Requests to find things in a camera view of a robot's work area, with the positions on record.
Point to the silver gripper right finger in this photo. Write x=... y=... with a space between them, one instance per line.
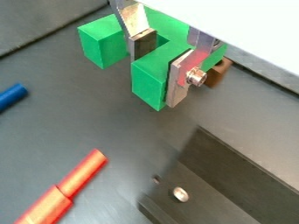
x=185 y=68

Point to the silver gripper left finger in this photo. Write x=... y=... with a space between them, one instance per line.
x=140 y=36

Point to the green U-shaped block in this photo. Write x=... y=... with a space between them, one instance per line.
x=104 y=47

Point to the brown T-shaped block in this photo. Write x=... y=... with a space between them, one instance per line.
x=216 y=73

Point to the blue cylindrical peg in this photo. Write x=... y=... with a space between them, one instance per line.
x=12 y=95

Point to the red cylindrical peg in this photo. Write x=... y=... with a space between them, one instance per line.
x=53 y=204

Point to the black angle bracket fixture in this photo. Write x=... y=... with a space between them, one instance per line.
x=213 y=186

